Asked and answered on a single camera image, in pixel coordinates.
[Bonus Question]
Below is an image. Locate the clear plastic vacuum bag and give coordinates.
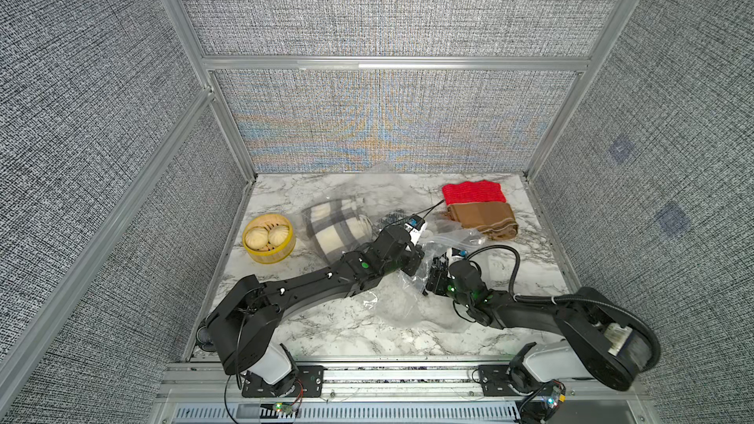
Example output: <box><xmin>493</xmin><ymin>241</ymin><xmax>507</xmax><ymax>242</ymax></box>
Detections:
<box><xmin>295</xmin><ymin>163</ymin><xmax>487</xmax><ymax>332</ymax></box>

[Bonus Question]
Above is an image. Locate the brown striped fringed scarf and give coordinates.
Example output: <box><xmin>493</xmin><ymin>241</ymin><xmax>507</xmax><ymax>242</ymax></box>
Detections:
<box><xmin>448</xmin><ymin>201</ymin><xmax>520</xmax><ymax>241</ymax></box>

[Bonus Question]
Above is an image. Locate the red knitted scarf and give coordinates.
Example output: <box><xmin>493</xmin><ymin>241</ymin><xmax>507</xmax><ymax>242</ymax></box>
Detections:
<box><xmin>442</xmin><ymin>180</ymin><xmax>507</xmax><ymax>206</ymax></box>

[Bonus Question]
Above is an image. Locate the black white houndstooth scarf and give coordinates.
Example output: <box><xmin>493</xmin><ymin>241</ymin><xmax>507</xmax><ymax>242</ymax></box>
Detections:
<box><xmin>374</xmin><ymin>210</ymin><xmax>448</xmax><ymax>296</ymax></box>

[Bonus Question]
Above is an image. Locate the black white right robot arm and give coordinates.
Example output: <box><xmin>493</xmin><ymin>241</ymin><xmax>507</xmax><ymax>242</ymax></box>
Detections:
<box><xmin>424</xmin><ymin>247</ymin><xmax>662</xmax><ymax>393</ymax></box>

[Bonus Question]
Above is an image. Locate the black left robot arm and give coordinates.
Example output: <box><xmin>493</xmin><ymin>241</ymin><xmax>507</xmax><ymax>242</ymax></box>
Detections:
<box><xmin>196</xmin><ymin>216</ymin><xmax>426</xmax><ymax>397</ymax></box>

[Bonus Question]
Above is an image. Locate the grey cream plaid scarf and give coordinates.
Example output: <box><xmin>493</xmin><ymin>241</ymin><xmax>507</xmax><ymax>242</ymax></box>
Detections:
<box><xmin>302</xmin><ymin>197</ymin><xmax>374</xmax><ymax>264</ymax></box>

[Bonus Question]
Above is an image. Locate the white steamed bun right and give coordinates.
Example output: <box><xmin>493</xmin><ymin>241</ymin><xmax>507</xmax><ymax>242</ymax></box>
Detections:
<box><xmin>268</xmin><ymin>225</ymin><xmax>292</xmax><ymax>249</ymax></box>

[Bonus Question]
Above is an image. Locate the white steamed bun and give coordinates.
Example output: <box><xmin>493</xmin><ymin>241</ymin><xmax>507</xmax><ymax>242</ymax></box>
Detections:
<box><xmin>268</xmin><ymin>225</ymin><xmax>292</xmax><ymax>249</ymax></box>
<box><xmin>243</xmin><ymin>227</ymin><xmax>269</xmax><ymax>251</ymax></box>

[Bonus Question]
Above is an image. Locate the yellow rimmed bamboo steamer basket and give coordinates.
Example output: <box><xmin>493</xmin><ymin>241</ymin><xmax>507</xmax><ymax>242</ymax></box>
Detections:
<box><xmin>242</xmin><ymin>213</ymin><xmax>296</xmax><ymax>265</ymax></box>

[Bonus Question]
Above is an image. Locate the white steamed bun left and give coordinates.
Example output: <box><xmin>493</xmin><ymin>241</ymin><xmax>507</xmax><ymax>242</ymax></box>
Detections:
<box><xmin>243</xmin><ymin>227</ymin><xmax>269</xmax><ymax>251</ymax></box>

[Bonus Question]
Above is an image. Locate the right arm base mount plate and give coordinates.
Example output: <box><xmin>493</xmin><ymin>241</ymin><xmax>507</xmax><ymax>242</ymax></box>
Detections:
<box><xmin>477</xmin><ymin>364</ymin><xmax>531</xmax><ymax>397</ymax></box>

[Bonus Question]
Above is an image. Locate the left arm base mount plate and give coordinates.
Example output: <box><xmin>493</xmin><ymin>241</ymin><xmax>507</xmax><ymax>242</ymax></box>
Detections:
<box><xmin>242</xmin><ymin>365</ymin><xmax>326</xmax><ymax>400</ymax></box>

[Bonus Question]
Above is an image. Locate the aluminium front rail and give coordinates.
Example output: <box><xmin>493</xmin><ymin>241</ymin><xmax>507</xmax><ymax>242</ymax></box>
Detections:
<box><xmin>155</xmin><ymin>358</ymin><xmax>649</xmax><ymax>404</ymax></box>

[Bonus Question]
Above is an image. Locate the aluminium right corner post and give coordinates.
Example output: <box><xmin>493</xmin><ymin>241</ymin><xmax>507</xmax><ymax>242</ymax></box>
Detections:
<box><xmin>523</xmin><ymin>0</ymin><xmax>640</xmax><ymax>183</ymax></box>

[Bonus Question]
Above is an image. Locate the aluminium frame corner post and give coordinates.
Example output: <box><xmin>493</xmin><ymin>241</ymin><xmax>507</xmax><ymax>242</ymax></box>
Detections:
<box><xmin>160</xmin><ymin>0</ymin><xmax>257</xmax><ymax>184</ymax></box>

